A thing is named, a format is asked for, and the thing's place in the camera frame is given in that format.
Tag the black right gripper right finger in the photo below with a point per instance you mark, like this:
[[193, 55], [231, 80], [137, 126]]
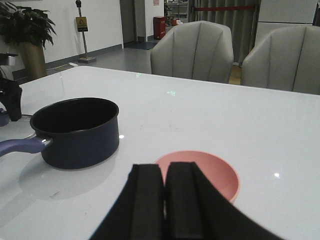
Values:
[[196, 210]]

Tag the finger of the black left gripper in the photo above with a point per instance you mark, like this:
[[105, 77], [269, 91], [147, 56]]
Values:
[[10, 97]]

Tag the yellow warning sign stand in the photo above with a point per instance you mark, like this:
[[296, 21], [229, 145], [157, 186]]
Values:
[[82, 27]]

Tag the pink bowl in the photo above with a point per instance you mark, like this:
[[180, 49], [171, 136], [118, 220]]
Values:
[[219, 172]]

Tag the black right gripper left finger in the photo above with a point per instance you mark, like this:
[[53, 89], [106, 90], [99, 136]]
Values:
[[138, 212]]

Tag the dark blue saucepan purple handle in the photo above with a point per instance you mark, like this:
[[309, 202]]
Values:
[[71, 134]]

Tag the red bin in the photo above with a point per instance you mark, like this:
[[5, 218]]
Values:
[[159, 27]]

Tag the grey chair left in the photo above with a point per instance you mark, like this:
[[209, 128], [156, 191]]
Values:
[[198, 50]]

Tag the grey chair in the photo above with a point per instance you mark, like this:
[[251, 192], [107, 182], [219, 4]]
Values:
[[198, 50], [286, 59]]

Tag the grey chair right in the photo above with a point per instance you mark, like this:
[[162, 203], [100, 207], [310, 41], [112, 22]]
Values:
[[286, 59]]

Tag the large green plant gold pot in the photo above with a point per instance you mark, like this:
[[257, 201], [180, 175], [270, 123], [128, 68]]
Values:
[[28, 29]]

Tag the white refrigerator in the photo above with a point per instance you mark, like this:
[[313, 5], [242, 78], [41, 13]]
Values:
[[287, 25]]

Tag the red barrier belt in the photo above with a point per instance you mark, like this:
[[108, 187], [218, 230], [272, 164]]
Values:
[[224, 8]]

